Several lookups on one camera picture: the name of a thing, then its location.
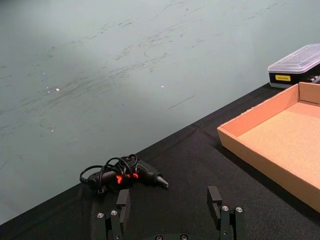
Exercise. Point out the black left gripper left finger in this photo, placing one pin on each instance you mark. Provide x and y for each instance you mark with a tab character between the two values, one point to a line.
123	208

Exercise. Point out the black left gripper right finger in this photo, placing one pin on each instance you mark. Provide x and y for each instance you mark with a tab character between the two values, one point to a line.
217	205

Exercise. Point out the black table cloth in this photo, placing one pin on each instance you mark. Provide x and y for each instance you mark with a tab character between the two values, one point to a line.
175	175

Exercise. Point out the shallow brown cardboard tray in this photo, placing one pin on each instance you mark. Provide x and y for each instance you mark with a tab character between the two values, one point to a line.
275	140

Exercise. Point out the clear plastic case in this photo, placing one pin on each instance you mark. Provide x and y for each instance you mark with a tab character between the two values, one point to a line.
293	67

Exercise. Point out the plain pale wall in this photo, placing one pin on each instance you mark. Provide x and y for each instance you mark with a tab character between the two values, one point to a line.
112	62

